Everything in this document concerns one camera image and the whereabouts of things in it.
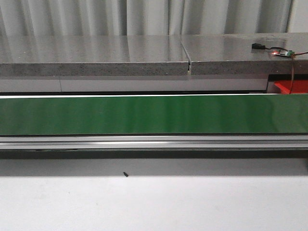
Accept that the black plug connector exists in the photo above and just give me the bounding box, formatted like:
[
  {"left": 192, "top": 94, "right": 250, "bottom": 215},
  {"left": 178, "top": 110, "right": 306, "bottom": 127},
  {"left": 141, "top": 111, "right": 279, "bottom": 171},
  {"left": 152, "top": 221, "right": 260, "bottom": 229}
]
[{"left": 251, "top": 43, "right": 266, "bottom": 50}]

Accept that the green conveyor belt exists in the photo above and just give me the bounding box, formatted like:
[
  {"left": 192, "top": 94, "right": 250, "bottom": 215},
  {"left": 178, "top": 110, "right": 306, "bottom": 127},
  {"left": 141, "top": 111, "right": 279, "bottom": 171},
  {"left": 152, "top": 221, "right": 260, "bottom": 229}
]
[{"left": 0, "top": 94, "right": 308, "bottom": 136}]

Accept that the red plastic tray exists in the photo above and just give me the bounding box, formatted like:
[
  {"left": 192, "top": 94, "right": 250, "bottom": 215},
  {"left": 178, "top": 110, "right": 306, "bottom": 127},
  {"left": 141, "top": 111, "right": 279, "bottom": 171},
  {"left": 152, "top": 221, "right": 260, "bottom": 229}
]
[{"left": 274, "top": 80, "right": 308, "bottom": 94}]

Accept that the small green circuit board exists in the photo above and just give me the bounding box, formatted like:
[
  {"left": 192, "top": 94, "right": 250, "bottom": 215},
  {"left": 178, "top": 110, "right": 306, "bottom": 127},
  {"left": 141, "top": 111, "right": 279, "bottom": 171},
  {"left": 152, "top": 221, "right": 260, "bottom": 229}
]
[{"left": 271, "top": 49, "right": 295, "bottom": 57}]

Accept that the white pleated curtain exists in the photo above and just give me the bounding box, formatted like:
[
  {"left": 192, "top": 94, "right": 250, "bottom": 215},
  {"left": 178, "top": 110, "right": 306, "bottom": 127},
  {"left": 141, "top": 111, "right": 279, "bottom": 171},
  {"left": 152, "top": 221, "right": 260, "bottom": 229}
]
[{"left": 0, "top": 0, "right": 308, "bottom": 36}]

